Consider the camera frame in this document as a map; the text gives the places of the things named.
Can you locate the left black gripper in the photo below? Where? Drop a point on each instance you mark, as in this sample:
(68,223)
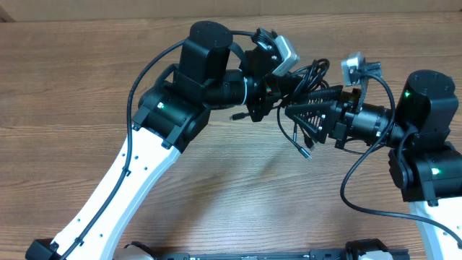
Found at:
(258,97)

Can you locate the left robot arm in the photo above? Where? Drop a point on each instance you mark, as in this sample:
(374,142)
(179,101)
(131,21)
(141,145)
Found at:
(213,73)

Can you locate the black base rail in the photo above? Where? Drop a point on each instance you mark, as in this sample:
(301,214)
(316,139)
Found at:
(314,254)

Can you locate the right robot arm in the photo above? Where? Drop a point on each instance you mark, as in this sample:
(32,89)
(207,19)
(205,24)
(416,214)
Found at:
(423,164)

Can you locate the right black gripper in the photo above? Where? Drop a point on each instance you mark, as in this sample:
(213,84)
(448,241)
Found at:
(339,120)

